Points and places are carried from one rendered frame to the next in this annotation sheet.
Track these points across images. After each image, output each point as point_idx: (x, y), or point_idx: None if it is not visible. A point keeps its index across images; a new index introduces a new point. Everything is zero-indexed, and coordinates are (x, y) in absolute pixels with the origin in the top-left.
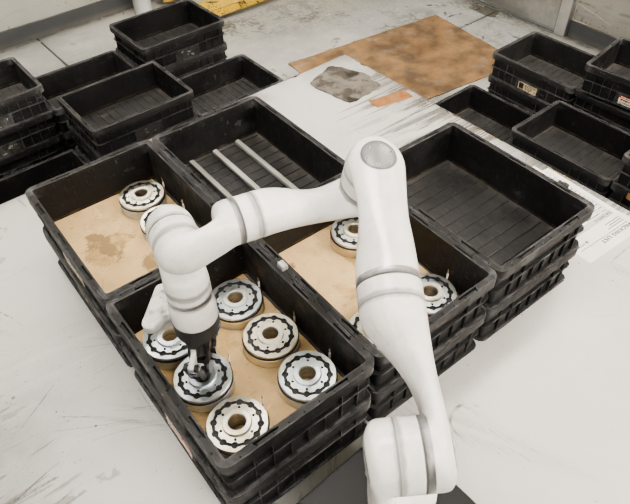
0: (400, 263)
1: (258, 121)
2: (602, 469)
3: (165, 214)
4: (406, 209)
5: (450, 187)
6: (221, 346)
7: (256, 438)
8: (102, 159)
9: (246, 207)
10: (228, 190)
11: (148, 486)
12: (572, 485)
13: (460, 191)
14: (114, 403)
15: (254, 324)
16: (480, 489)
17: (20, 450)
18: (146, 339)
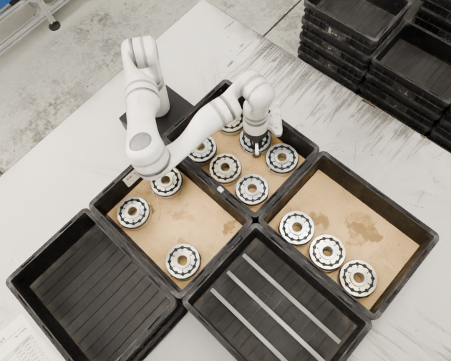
0: (133, 92)
1: None
2: (64, 167)
3: (260, 85)
4: (127, 122)
5: (109, 339)
6: (253, 165)
7: (213, 92)
8: (400, 284)
9: (217, 100)
10: (293, 308)
11: None
12: (80, 157)
13: (101, 334)
14: None
15: (235, 173)
16: (123, 149)
17: (348, 130)
18: (294, 153)
